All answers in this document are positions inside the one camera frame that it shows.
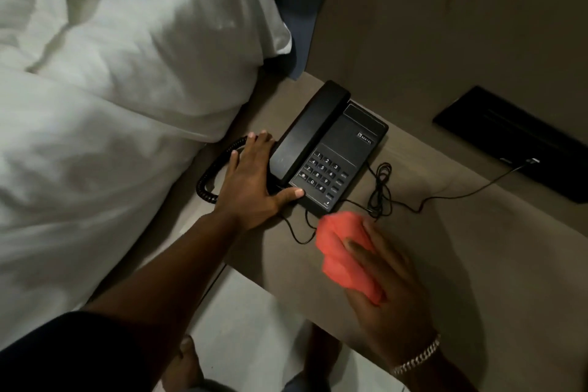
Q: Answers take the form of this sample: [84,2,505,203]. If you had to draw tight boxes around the person's right hand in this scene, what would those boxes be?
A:
[345,220,442,368]

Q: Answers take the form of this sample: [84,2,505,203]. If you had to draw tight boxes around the person's left hand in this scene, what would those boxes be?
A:
[213,130,306,233]

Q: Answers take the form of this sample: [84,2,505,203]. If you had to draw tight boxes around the red cleaning cloth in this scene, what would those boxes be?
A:
[315,212,386,306]

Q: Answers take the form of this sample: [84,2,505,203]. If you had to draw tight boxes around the black desk telephone base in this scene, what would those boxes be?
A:
[275,100,389,219]

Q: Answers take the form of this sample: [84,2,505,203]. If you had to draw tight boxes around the person's right forearm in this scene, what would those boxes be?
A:
[391,348,479,392]

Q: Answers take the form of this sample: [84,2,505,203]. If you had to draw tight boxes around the person's left forearm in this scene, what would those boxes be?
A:
[83,210,242,362]

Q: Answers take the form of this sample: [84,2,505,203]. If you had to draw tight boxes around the black telephone handset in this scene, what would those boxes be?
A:
[269,80,351,187]

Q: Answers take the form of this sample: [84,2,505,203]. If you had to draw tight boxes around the person's right leg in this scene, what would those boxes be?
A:
[284,322,343,392]

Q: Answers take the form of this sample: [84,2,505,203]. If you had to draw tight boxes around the large white pillow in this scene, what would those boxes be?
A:
[28,0,293,145]

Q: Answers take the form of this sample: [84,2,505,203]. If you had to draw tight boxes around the white duvet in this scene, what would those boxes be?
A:
[0,63,242,352]

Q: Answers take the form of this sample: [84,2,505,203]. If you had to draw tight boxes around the person's dark sleeve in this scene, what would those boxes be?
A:
[0,311,154,392]

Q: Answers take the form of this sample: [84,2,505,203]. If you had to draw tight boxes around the black coiled handset cord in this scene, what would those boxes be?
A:
[196,135,251,205]

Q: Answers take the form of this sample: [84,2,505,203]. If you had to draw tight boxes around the thin black telephone cable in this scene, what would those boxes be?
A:
[279,158,541,246]

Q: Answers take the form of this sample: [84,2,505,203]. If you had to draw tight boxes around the silver chain bracelet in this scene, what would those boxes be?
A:
[390,333,442,377]

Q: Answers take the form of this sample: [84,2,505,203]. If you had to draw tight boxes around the black wall socket panel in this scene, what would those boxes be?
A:
[433,86,588,204]

